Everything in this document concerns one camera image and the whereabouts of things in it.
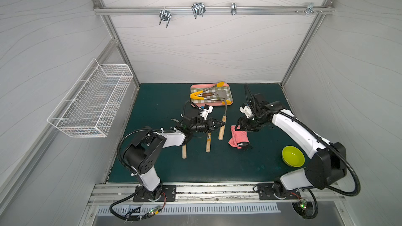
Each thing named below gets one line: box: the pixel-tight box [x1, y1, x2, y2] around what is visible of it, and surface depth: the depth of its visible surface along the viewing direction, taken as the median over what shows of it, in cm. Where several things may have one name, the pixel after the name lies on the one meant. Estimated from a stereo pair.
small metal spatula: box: [201, 89, 228, 100], surface depth 114 cm
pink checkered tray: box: [190, 83, 234, 108], surface depth 114 cm
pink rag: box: [227, 125, 250, 150], surface depth 90 cm
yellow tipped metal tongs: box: [190, 81, 232, 105], surface depth 113 cm
